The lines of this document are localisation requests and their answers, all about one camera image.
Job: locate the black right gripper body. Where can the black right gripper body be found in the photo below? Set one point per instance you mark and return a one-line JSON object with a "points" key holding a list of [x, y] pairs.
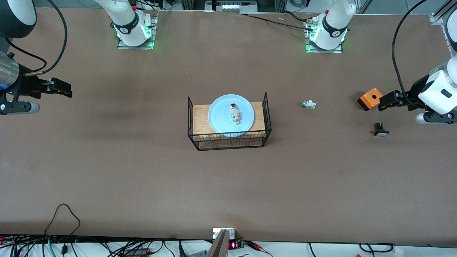
{"points": [[28, 87]]}

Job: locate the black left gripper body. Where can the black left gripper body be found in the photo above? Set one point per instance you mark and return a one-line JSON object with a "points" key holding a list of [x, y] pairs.
{"points": [[413, 93]]}

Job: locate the red push button switch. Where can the red push button switch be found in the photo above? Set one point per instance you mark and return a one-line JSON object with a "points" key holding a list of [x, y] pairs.
{"points": [[235, 115]]}

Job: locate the light blue round plate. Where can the light blue round plate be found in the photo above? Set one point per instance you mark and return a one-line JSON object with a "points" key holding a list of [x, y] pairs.
{"points": [[221, 117]]}

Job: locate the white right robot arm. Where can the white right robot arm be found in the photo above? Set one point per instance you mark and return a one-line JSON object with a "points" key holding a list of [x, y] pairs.
{"points": [[128, 21]]}

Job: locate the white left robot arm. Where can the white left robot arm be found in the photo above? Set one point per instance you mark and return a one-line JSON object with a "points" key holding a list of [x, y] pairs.
{"points": [[335, 21]]}

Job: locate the black square push button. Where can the black square push button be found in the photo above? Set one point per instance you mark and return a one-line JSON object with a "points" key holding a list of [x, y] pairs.
{"points": [[381, 130]]}

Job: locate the wooden shelf board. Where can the wooden shelf board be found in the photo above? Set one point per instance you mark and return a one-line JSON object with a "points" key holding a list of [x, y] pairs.
{"points": [[200, 117]]}

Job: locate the black adapter box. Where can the black adapter box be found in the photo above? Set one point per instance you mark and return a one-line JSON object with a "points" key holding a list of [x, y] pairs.
{"points": [[137, 252]]}

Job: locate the silver power module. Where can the silver power module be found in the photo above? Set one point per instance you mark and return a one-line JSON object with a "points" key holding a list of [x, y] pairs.
{"points": [[232, 5]]}

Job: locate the white connector block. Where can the white connector block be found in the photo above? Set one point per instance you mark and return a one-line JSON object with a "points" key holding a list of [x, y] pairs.
{"points": [[215, 233]]}

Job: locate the red display module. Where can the red display module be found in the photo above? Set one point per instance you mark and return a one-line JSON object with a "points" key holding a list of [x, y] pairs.
{"points": [[234, 245]]}

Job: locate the orange button enclosure box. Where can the orange button enclosure box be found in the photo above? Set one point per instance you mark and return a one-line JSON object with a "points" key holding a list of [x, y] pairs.
{"points": [[370, 99]]}

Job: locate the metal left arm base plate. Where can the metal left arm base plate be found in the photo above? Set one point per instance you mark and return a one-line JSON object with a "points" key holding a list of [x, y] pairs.
{"points": [[337, 50]]}

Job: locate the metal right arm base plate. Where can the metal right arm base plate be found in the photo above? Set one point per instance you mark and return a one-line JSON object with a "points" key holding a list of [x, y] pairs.
{"points": [[123, 46]]}

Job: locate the green push button switch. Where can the green push button switch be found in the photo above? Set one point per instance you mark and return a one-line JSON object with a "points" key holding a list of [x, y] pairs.
{"points": [[309, 104]]}

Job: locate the aluminium frame rail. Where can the aluminium frame rail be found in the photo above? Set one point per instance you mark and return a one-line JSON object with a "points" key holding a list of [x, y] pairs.
{"points": [[441, 14]]}

